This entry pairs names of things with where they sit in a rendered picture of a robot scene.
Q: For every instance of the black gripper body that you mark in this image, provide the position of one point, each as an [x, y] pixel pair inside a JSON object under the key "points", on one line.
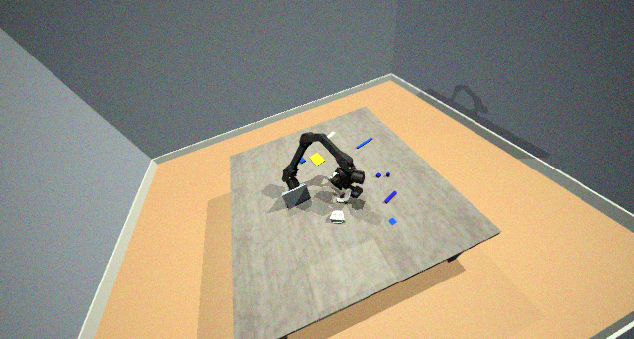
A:
{"points": [[355, 191]]}

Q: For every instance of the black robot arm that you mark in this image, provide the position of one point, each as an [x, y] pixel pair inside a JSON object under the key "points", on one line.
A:
{"points": [[344, 161]]}

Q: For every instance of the yellow flat square plate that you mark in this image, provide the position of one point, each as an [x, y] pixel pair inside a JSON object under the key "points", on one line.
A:
{"points": [[317, 159]]}

